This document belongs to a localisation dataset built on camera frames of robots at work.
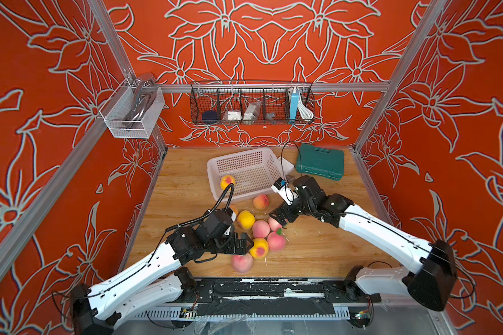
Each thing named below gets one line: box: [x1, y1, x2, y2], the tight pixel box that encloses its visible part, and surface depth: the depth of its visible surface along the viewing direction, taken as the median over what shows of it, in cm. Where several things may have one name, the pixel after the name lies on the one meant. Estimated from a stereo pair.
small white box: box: [278, 156, 295, 181], surface depth 111 cm
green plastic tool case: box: [295, 143, 345, 181], surface depth 112 cm
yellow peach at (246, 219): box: [236, 210, 255, 230], surface depth 88 cm
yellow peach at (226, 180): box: [220, 174, 236, 191], surface depth 99 cm
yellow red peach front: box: [249, 237, 269, 259], surface depth 79 cm
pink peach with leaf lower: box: [267, 231, 286, 252], surface depth 82 cm
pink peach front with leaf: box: [231, 252, 253, 274], surface depth 76 cm
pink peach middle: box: [252, 219, 271, 238], surface depth 84 cm
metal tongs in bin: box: [121, 72, 157, 130], surface depth 87 cm
